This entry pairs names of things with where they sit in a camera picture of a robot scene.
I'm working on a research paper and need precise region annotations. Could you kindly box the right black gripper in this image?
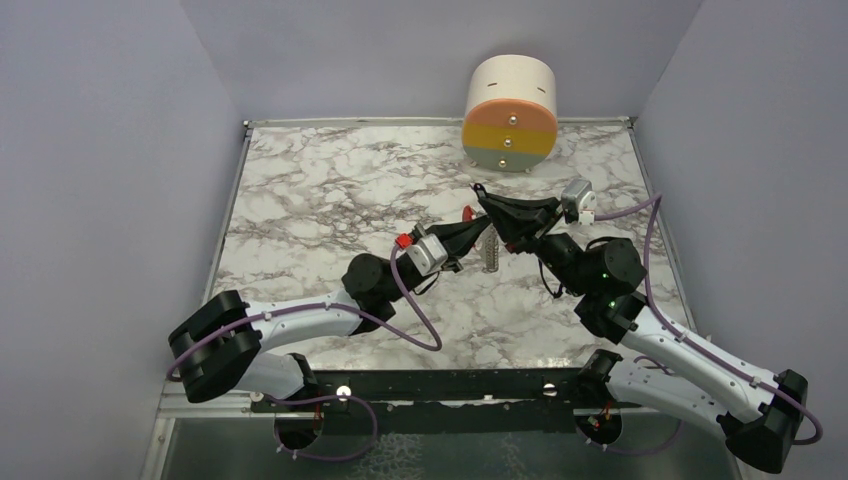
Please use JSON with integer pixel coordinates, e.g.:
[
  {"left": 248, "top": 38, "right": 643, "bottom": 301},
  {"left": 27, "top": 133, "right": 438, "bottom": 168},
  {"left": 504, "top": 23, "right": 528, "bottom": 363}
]
[{"left": 480, "top": 193, "right": 592, "bottom": 297}]

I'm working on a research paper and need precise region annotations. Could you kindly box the red keychain with metal chain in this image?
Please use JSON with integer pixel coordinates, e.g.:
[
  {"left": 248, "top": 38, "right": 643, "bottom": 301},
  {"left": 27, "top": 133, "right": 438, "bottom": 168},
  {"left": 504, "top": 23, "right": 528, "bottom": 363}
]
[{"left": 462, "top": 205, "right": 500, "bottom": 273}]

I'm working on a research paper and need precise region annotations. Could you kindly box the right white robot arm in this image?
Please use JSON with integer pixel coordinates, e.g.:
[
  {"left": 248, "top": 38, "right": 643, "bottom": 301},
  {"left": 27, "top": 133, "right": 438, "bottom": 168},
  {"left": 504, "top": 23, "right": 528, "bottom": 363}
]
[{"left": 472, "top": 184, "right": 810, "bottom": 474}]

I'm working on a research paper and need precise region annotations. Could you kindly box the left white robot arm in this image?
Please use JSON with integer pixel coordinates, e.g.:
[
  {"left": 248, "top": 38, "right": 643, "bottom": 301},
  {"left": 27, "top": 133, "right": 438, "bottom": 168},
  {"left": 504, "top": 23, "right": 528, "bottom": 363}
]
[{"left": 166, "top": 216, "right": 491, "bottom": 411}]

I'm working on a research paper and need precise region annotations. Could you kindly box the round pastel drawer cabinet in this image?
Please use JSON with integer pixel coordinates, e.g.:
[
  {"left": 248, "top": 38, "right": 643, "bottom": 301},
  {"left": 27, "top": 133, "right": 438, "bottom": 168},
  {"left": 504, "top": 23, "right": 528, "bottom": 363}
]
[{"left": 461, "top": 54, "right": 559, "bottom": 172}]

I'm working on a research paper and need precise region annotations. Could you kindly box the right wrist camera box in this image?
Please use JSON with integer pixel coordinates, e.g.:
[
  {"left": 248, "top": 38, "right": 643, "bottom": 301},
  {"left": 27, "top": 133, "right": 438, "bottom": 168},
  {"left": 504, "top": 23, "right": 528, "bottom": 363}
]
[{"left": 560, "top": 178, "right": 597, "bottom": 225}]

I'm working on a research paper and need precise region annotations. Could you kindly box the black mounting rail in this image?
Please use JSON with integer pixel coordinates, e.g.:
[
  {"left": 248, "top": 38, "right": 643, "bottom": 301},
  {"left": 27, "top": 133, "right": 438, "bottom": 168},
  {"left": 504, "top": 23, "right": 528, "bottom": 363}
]
[{"left": 250, "top": 367, "right": 616, "bottom": 436}]

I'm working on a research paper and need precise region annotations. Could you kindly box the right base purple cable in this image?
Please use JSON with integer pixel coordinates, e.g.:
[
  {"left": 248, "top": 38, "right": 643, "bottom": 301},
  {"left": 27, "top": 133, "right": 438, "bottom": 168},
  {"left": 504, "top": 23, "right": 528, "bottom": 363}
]
[{"left": 574, "top": 356, "right": 690, "bottom": 460}]

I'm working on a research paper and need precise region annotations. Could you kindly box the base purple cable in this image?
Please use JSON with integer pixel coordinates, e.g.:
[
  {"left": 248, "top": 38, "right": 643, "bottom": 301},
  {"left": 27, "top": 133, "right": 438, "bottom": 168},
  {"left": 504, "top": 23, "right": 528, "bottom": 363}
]
[
  {"left": 574, "top": 356, "right": 690, "bottom": 460},
  {"left": 264, "top": 394, "right": 380, "bottom": 462}
]

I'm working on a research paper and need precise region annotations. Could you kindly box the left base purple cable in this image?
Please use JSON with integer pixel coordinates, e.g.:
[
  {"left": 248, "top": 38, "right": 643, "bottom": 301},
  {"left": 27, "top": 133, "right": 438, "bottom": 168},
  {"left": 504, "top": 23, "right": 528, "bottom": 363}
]
[{"left": 264, "top": 394, "right": 380, "bottom": 462}]

